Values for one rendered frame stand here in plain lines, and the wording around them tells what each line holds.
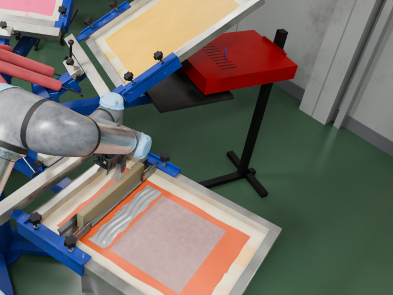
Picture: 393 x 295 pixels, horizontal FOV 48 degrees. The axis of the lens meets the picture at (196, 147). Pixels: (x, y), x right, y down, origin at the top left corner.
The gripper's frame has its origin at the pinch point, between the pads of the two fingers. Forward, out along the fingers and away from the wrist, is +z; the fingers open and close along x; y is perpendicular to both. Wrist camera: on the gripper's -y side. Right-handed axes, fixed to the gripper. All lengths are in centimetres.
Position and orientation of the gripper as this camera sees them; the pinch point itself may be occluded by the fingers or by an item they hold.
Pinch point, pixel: (113, 174)
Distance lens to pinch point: 167.1
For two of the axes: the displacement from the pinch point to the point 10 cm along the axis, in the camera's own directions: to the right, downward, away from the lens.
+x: 8.4, 4.3, -3.2
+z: -1.4, 7.6, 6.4
